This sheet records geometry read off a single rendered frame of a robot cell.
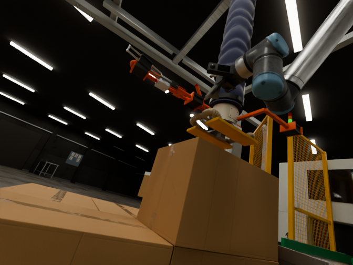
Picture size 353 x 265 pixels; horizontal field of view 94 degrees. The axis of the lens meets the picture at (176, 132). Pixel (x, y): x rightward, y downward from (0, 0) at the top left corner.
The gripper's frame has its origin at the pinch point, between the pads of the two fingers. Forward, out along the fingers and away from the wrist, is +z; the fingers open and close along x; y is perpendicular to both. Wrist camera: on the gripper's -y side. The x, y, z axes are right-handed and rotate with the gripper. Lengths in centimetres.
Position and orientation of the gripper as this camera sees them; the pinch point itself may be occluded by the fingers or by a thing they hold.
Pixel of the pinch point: (205, 87)
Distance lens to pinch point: 89.2
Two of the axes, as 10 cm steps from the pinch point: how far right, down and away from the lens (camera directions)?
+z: -5.1, 2.2, 8.3
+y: 8.2, 4.1, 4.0
